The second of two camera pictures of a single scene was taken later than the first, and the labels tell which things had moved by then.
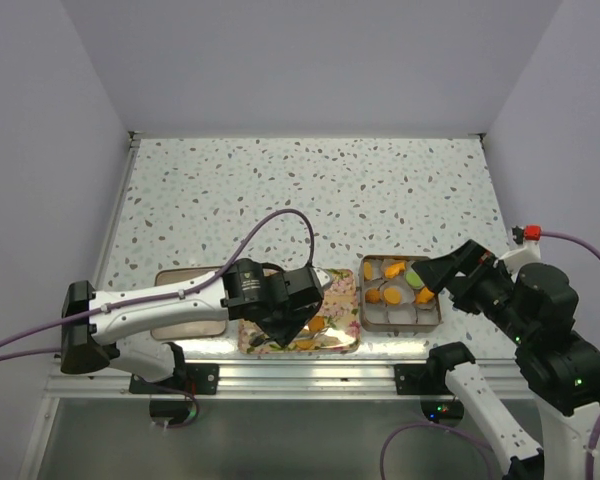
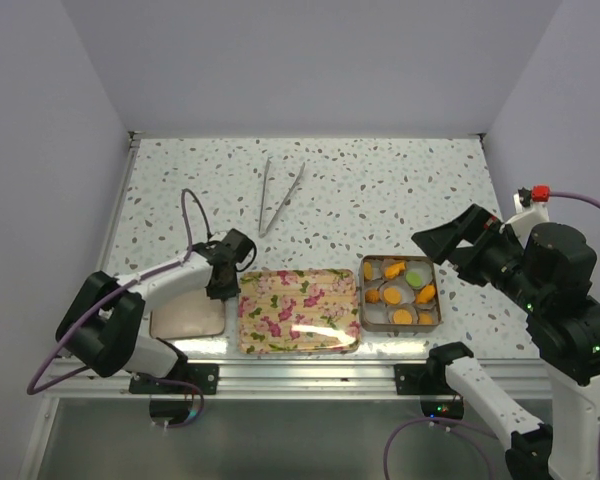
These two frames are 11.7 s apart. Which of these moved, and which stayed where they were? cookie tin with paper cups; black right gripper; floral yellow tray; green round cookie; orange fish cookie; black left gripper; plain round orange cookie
Moved: plain round orange cookie; black right gripper; black left gripper
Stayed: floral yellow tray; orange fish cookie; green round cookie; cookie tin with paper cups
